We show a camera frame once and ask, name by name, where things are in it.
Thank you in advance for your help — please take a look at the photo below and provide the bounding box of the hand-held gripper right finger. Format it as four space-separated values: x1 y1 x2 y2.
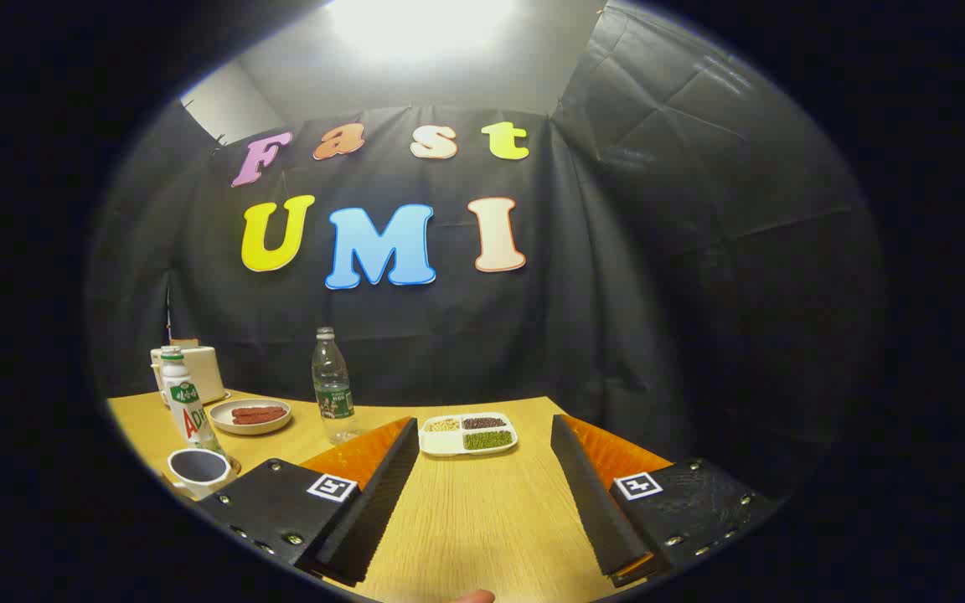
550 414 778 587

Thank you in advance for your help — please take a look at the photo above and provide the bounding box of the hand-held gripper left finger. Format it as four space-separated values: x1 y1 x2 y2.
196 416 421 587

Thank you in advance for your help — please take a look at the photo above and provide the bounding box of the white cup with cork knob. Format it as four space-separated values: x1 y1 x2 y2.
163 448 238 503

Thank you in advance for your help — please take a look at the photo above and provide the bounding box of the white juice bottle green label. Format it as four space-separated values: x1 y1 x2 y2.
160 346 224 457

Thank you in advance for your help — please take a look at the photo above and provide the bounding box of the clear plastic water bottle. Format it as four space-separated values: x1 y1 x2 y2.
312 327 362 445

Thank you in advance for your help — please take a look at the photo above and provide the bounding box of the white divided dish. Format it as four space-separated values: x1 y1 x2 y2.
418 412 519 457

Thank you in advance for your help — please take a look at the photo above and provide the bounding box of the wooden table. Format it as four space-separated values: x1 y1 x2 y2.
107 389 676 603

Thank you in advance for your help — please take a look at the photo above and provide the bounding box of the round white plate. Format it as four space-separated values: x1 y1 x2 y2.
208 399 292 436

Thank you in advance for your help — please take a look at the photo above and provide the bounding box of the black backdrop cloth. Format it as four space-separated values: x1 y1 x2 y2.
85 3 890 503

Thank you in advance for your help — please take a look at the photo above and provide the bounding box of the cream toaster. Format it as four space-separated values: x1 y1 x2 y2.
150 339 228 407

